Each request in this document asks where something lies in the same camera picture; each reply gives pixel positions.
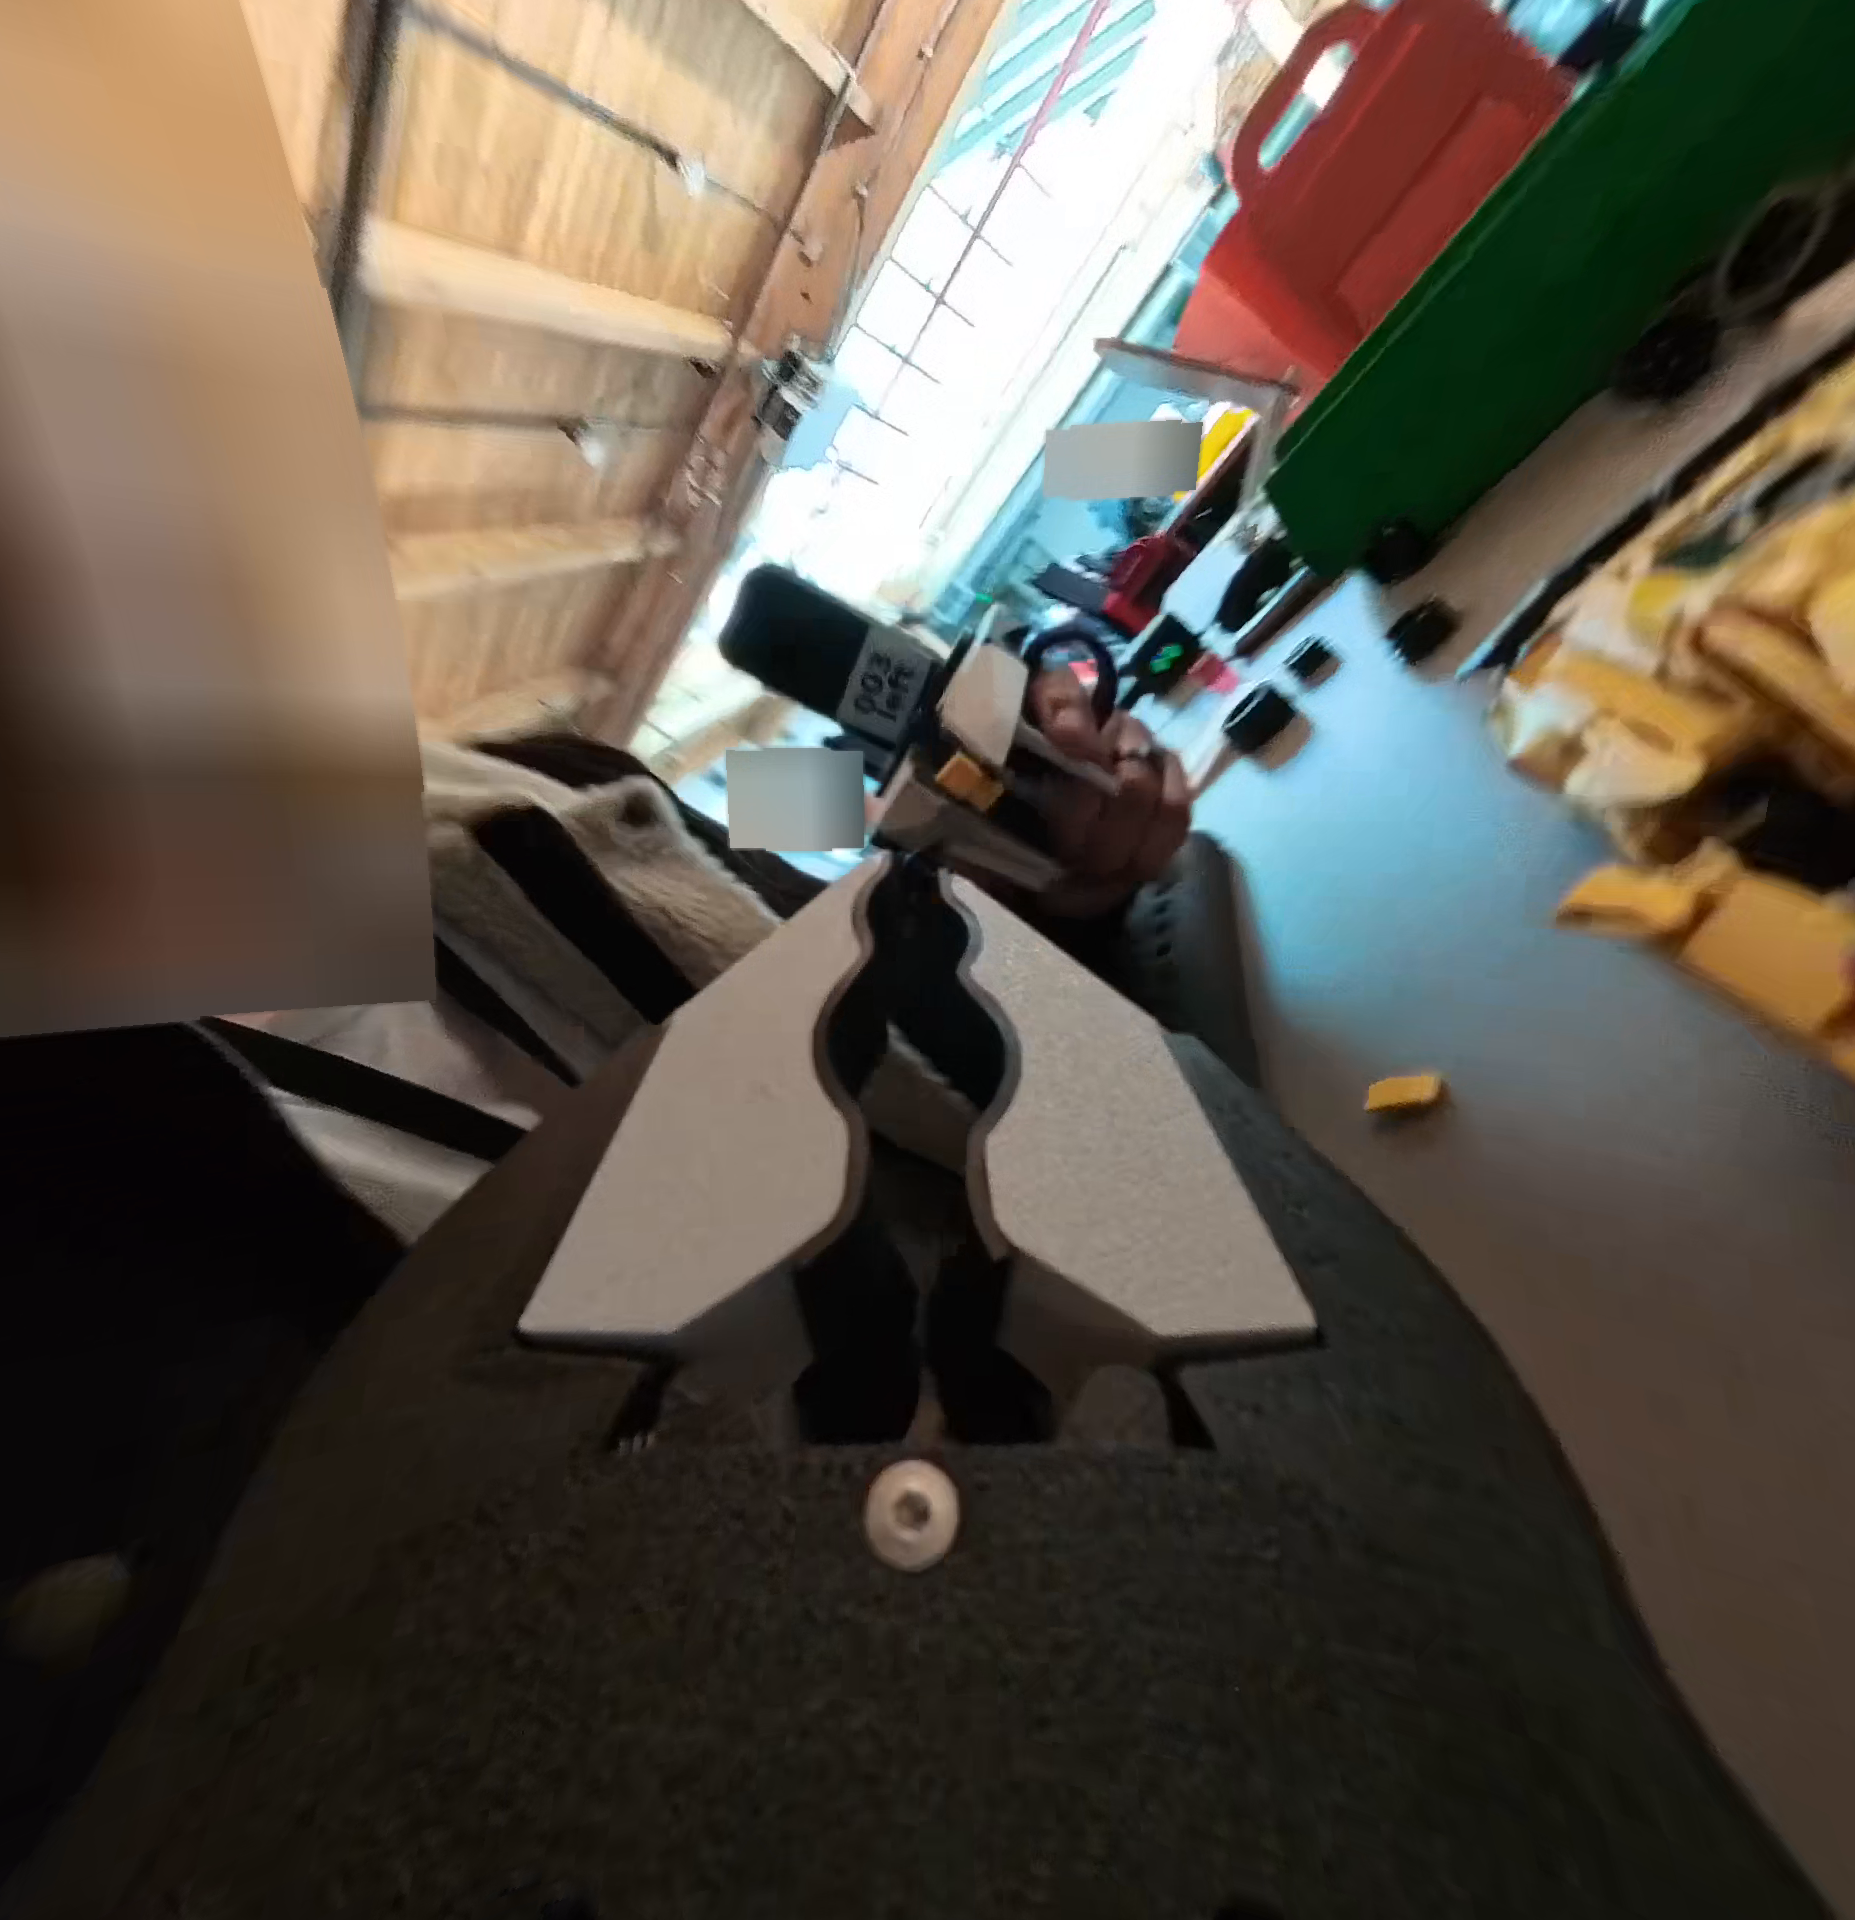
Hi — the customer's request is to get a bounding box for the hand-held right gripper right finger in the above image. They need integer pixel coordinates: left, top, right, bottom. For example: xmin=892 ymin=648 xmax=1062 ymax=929
xmin=934 ymin=872 xmax=1319 ymax=1448

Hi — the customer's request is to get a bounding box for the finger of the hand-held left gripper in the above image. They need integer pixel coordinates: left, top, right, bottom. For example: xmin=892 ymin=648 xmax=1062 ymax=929
xmin=869 ymin=775 xmax=1071 ymax=899
xmin=938 ymin=641 xmax=1038 ymax=769

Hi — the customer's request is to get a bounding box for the white shirt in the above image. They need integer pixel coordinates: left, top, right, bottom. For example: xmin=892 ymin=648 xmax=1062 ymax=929
xmin=206 ymin=1004 xmax=570 ymax=1248

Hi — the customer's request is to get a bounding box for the person's left hand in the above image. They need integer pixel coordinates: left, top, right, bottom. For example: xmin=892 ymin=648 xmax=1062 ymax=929
xmin=1001 ymin=662 xmax=1196 ymax=920

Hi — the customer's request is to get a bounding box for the green plastic bin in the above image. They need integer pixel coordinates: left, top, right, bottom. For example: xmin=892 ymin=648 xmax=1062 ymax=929
xmin=1263 ymin=0 xmax=1855 ymax=580

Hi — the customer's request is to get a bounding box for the red fabric bin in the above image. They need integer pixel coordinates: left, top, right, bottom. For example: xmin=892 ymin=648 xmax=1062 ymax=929
xmin=1175 ymin=0 xmax=1579 ymax=393

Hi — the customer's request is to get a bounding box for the yellow toy brick car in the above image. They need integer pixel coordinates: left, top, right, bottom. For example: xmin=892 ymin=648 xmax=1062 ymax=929
xmin=1490 ymin=338 xmax=1855 ymax=1097

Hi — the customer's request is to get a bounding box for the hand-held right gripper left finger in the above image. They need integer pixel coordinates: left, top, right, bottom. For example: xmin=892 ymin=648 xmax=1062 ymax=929
xmin=518 ymin=856 xmax=918 ymax=1448

